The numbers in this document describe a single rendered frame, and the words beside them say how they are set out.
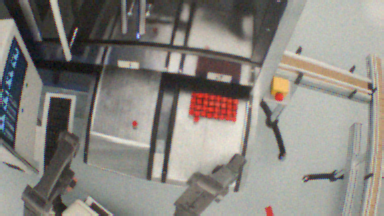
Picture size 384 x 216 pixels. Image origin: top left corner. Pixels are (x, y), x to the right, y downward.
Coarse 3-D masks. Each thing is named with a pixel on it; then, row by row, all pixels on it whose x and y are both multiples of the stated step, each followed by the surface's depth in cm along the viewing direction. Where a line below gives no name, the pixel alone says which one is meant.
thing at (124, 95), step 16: (112, 80) 203; (128, 80) 203; (144, 80) 203; (160, 80) 200; (96, 96) 197; (112, 96) 200; (128, 96) 201; (144, 96) 201; (96, 112) 198; (112, 112) 198; (128, 112) 199; (144, 112) 199; (96, 128) 196; (112, 128) 196; (128, 128) 197; (144, 128) 197; (144, 144) 193
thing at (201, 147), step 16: (240, 112) 202; (176, 128) 198; (192, 128) 199; (208, 128) 199; (224, 128) 199; (240, 128) 200; (176, 144) 196; (192, 144) 197; (208, 144) 197; (224, 144) 197; (240, 144) 198; (176, 160) 194; (192, 160) 195; (208, 160) 195; (224, 160) 196; (176, 176) 192
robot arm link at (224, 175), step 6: (222, 168) 158; (228, 168) 164; (192, 174) 129; (198, 174) 130; (216, 174) 142; (222, 174) 146; (228, 174) 153; (234, 174) 160; (192, 180) 128; (216, 180) 133; (222, 180) 138; (228, 180) 150; (222, 192) 127; (228, 192) 130; (216, 198) 127; (222, 198) 126
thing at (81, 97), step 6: (42, 90) 238; (48, 90) 236; (54, 90) 234; (60, 90) 233; (66, 90) 231; (72, 90) 230; (42, 96) 249; (78, 96) 238; (84, 96) 236; (42, 102) 262; (78, 102) 248; (84, 102) 246; (42, 108) 275; (78, 108) 258; (84, 108) 256; (78, 114) 270
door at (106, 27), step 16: (32, 0) 136; (48, 0) 137; (64, 0) 138; (80, 0) 139; (96, 0) 139; (112, 0) 140; (128, 0) 140; (48, 16) 150; (64, 16) 151; (80, 16) 151; (96, 16) 152; (112, 16) 152; (48, 32) 165; (80, 32) 165; (96, 32) 165; (112, 32) 165; (128, 32) 164
